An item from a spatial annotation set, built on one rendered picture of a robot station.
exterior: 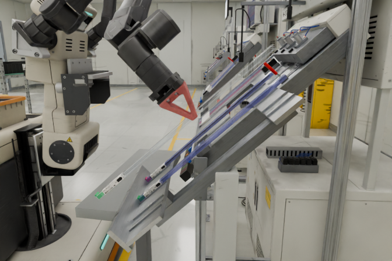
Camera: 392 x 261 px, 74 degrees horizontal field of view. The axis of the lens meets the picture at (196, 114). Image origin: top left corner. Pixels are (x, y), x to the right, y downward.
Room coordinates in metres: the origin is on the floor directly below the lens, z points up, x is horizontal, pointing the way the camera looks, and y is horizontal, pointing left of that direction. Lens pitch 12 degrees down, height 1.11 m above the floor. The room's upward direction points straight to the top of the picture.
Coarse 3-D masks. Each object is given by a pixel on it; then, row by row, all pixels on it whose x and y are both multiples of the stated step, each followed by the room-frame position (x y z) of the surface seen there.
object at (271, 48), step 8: (272, 48) 0.54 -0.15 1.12; (264, 56) 0.54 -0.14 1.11; (248, 64) 0.54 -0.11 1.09; (256, 64) 0.54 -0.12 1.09; (240, 72) 0.54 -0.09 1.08; (232, 80) 0.54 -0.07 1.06; (224, 88) 0.54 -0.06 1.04; (216, 96) 0.54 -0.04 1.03; (208, 104) 0.54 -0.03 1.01; (200, 112) 0.54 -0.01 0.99; (184, 120) 0.54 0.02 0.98; (176, 128) 0.54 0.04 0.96; (168, 136) 0.54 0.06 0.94; (160, 144) 0.54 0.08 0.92; (152, 152) 0.54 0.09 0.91; (136, 160) 0.54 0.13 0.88; (144, 160) 0.54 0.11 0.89; (128, 168) 0.54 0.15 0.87
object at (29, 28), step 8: (40, 16) 0.88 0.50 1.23; (16, 24) 0.85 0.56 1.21; (24, 24) 0.88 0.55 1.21; (32, 24) 0.87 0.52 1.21; (40, 24) 0.87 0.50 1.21; (48, 24) 0.88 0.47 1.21; (24, 32) 0.85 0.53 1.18; (32, 32) 0.87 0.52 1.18; (40, 32) 0.87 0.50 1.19; (48, 32) 0.89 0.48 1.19; (32, 40) 0.85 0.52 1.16; (40, 40) 0.88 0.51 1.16; (48, 40) 0.91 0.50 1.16
